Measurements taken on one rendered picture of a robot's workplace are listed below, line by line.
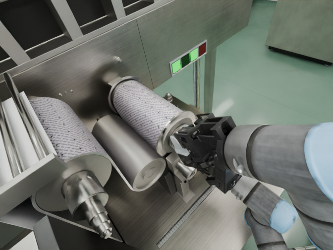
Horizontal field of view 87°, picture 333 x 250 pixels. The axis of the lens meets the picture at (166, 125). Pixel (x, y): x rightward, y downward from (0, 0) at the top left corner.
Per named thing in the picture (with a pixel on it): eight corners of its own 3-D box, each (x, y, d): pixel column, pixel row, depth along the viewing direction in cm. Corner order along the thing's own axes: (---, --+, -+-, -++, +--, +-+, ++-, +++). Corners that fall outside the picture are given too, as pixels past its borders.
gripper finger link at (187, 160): (186, 144, 42) (210, 147, 35) (189, 150, 43) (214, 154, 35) (172, 157, 41) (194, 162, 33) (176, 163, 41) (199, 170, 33)
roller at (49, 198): (66, 218, 38) (13, 198, 27) (36, 150, 51) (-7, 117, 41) (120, 174, 42) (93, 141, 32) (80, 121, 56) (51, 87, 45)
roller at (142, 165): (139, 197, 53) (127, 181, 44) (100, 148, 67) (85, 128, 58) (168, 170, 57) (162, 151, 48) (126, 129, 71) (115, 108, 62)
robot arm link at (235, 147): (290, 156, 26) (258, 197, 23) (261, 152, 30) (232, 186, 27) (269, 113, 24) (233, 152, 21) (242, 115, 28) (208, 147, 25)
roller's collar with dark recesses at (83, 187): (84, 224, 33) (64, 216, 28) (73, 200, 36) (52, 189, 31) (113, 199, 35) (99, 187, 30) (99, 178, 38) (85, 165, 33)
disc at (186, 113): (162, 164, 52) (151, 136, 41) (161, 163, 53) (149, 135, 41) (196, 133, 57) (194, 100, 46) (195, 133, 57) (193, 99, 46)
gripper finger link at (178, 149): (167, 131, 46) (187, 130, 37) (178, 149, 47) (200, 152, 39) (158, 138, 44) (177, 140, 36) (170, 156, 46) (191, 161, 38)
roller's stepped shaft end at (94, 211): (103, 245, 29) (94, 242, 26) (88, 216, 32) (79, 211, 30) (120, 229, 30) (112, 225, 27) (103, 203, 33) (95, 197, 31)
